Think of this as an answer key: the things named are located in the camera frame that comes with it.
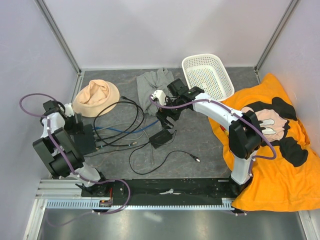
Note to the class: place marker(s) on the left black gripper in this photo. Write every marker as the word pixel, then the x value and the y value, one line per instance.
pixel 78 128

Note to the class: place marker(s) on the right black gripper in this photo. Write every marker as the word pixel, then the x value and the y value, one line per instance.
pixel 162 114

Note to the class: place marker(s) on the black network switch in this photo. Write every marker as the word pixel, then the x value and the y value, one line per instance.
pixel 85 141

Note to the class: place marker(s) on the grey cloth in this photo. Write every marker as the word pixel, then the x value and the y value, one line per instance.
pixel 148 83

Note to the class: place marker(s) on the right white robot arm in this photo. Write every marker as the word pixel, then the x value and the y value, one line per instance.
pixel 244 133

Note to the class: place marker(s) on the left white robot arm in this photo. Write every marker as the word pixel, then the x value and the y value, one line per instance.
pixel 64 143

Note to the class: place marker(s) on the peach bucket hat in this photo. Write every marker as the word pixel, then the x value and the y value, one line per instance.
pixel 97 98

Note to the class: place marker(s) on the white plastic basket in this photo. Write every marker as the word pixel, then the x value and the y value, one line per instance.
pixel 206 71

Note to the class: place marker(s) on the black power adapter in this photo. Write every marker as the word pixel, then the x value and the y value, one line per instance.
pixel 161 138

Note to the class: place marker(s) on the orange cartoon mouse pillow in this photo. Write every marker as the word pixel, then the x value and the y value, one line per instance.
pixel 286 174

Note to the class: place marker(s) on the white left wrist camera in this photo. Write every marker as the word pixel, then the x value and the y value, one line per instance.
pixel 69 112

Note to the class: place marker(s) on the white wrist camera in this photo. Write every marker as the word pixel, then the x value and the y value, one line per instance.
pixel 69 112
pixel 160 96

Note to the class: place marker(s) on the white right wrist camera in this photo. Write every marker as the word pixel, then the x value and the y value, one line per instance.
pixel 160 96

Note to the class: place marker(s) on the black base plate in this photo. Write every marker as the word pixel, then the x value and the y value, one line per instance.
pixel 166 190

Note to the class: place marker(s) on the slotted cable duct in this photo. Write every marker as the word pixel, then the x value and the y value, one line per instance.
pixel 96 204

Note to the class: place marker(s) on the left aluminium frame post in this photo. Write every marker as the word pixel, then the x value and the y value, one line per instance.
pixel 58 34

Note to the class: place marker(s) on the aluminium frame post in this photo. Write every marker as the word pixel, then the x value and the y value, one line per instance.
pixel 58 34
pixel 276 34

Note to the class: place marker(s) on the right aluminium frame post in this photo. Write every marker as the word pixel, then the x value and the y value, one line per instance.
pixel 276 34

